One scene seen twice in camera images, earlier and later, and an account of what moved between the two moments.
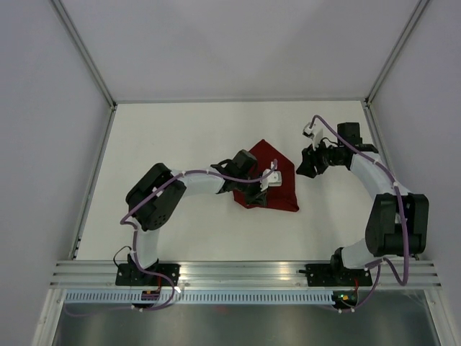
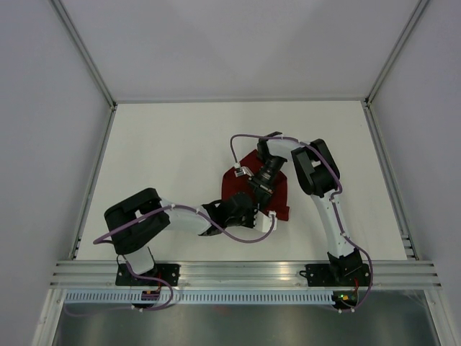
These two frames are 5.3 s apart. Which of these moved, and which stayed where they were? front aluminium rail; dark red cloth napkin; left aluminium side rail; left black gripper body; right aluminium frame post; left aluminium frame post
Moved: left black gripper body; dark red cloth napkin
Stayed: left aluminium frame post; right aluminium frame post; left aluminium side rail; front aluminium rail
